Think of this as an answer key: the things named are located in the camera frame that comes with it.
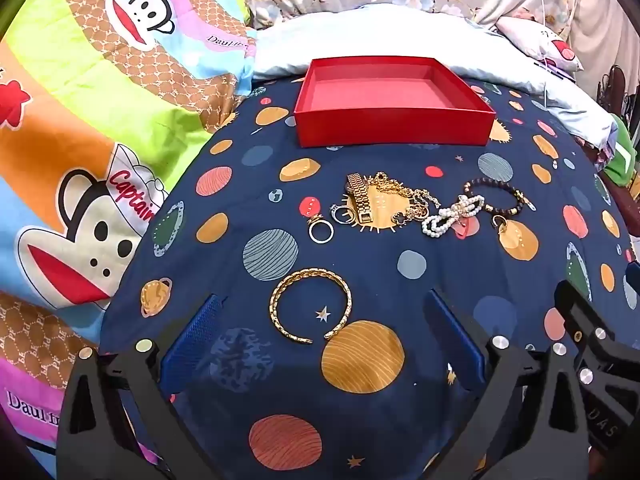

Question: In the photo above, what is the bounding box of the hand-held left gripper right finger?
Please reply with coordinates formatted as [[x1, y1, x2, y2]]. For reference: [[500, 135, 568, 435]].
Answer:
[[424, 289, 592, 480]]

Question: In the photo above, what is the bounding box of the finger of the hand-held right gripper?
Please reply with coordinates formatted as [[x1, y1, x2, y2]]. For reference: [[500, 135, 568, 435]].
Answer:
[[554, 280, 640, 392]]

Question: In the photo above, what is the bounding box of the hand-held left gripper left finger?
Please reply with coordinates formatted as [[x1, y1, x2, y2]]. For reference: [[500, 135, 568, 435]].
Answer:
[[57, 294, 224, 480]]

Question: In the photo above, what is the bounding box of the gold cuff bangle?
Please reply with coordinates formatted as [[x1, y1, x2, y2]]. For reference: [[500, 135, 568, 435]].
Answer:
[[269, 268, 353, 345]]

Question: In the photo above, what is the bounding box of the dark bead bracelet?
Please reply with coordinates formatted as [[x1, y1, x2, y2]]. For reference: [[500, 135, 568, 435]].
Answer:
[[462, 177, 537, 232]]

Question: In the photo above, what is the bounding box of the gold watch-band link bracelet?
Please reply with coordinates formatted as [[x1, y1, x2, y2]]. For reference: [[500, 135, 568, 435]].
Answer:
[[346, 172, 382, 229]]

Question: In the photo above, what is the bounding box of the gold ring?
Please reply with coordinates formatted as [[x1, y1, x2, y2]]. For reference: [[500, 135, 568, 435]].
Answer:
[[308, 214, 335, 244]]

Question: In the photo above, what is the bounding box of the silver ring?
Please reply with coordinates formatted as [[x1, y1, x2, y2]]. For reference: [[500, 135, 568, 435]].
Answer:
[[330, 202, 359, 224]]

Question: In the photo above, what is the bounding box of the gold chain with black clover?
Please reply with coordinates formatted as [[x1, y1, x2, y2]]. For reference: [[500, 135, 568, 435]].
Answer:
[[369, 171, 442, 226]]

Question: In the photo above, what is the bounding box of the red shallow cardboard box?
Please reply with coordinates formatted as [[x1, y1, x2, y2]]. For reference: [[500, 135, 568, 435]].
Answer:
[[293, 56, 497, 149]]

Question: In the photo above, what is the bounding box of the navy planet printed sheet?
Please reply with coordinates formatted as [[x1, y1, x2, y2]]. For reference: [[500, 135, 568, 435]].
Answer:
[[97, 76, 640, 480]]

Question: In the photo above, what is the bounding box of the green cloth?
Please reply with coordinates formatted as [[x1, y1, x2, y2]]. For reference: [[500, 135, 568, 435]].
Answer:
[[601, 114, 640, 187]]

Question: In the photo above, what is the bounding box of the black metal rack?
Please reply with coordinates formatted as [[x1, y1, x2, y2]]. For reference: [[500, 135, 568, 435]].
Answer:
[[594, 64, 640, 122]]

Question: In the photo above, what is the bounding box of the cartoon monkey printed blanket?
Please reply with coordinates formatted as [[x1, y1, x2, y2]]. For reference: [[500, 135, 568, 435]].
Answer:
[[0, 0, 259, 467]]

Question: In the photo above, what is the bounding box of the purple notebook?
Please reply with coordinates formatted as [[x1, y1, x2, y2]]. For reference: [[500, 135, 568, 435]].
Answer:
[[544, 57, 577, 82]]

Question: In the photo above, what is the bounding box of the white cartoon pillow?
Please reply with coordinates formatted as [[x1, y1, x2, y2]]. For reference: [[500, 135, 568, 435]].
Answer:
[[497, 14, 585, 72]]

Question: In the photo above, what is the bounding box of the light blue quilt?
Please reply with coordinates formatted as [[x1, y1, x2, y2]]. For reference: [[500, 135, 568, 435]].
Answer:
[[250, 3, 619, 162]]

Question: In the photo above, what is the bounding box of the beige curtain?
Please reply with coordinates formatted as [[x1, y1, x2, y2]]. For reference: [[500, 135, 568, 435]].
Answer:
[[569, 0, 637, 97]]

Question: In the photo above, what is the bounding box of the white cord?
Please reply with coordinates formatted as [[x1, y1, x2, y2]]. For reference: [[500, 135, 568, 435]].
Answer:
[[536, 0, 552, 57]]

